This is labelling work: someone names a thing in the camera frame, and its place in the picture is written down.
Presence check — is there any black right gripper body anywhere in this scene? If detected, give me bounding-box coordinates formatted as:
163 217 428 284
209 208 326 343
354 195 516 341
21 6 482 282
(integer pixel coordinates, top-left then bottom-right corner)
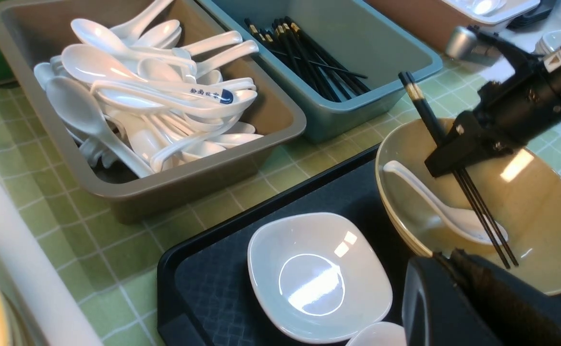
425 111 517 177

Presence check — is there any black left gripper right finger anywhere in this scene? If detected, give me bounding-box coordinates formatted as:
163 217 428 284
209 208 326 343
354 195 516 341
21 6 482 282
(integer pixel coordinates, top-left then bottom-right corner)
451 249 561 346

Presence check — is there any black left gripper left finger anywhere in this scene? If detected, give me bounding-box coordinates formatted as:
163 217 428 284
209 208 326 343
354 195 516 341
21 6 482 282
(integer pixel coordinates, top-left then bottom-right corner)
402 257 502 346

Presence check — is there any black chopstick pair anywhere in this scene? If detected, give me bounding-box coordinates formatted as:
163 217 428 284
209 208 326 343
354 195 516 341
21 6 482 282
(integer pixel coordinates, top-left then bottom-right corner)
398 72 519 269

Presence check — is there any white soup spoon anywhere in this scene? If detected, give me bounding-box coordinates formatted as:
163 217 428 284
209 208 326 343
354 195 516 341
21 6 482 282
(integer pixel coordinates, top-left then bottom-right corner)
382 161 493 246

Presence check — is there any beige noodle bowl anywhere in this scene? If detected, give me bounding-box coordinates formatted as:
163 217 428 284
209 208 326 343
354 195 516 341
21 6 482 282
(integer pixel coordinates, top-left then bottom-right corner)
375 120 561 295

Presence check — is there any white square sauce dish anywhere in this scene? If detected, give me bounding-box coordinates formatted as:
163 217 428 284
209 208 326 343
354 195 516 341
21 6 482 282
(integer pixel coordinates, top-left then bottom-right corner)
247 212 394 345

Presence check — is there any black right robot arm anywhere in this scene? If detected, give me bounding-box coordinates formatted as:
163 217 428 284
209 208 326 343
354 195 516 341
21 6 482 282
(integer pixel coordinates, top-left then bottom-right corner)
401 26 561 346

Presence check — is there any blue chopstick bin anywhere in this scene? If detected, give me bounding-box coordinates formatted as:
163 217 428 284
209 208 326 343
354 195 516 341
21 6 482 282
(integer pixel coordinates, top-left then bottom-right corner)
199 0 442 144

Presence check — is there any bundle of black chopsticks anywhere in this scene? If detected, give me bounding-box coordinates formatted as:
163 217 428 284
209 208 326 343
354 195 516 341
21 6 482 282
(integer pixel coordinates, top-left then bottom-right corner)
244 17 371 102

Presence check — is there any white spoon with blue logo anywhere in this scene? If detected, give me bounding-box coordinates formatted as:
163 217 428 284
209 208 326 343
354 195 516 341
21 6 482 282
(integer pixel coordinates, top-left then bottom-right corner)
90 81 258 119

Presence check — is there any pile of white soup spoons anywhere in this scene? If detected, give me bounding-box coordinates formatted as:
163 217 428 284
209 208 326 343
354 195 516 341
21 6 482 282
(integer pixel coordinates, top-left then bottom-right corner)
33 18 261 178

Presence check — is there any large white plastic bin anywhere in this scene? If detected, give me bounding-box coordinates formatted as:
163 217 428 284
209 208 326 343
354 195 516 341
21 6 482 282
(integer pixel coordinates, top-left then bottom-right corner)
0 184 102 346

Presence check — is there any brown spoon bin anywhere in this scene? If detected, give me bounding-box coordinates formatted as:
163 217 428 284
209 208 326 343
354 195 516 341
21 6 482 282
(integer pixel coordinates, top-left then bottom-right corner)
0 0 306 223

